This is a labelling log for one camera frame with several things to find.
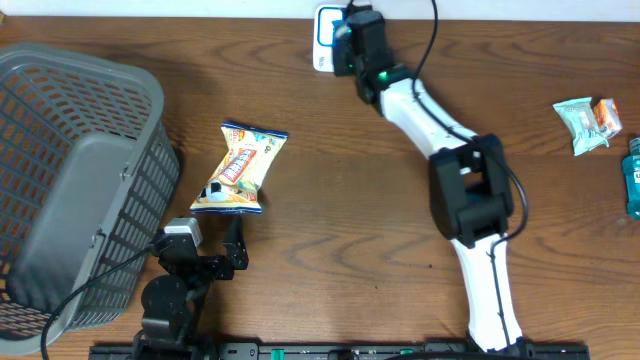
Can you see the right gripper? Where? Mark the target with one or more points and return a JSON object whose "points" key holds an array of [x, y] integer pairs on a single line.
{"points": [[339, 44]]}

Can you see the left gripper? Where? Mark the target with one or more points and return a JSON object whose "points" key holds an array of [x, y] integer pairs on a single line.
{"points": [[237, 254]]}

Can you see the yellow snack bag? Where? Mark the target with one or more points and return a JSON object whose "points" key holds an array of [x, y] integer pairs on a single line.
{"points": [[234, 186]]}

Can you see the teal tissue packet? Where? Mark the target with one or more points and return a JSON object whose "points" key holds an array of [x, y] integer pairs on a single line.
{"points": [[579, 119]]}

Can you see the small orange box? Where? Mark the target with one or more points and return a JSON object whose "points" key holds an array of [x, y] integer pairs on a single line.
{"points": [[607, 118]]}

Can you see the blue mouthwash bottle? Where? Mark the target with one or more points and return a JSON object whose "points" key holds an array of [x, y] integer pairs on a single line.
{"points": [[630, 167]]}

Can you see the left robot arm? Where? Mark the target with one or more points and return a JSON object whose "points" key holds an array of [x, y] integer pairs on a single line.
{"points": [[173, 302]]}

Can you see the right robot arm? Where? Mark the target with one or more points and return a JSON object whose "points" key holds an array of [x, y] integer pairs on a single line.
{"points": [[469, 182]]}

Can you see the white barcode scanner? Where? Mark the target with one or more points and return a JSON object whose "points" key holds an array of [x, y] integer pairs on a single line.
{"points": [[322, 53]]}

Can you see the grey plastic basket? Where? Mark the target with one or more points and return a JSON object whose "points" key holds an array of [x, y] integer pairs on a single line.
{"points": [[87, 173]]}

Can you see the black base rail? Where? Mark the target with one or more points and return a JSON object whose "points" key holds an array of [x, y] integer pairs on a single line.
{"points": [[252, 351]]}

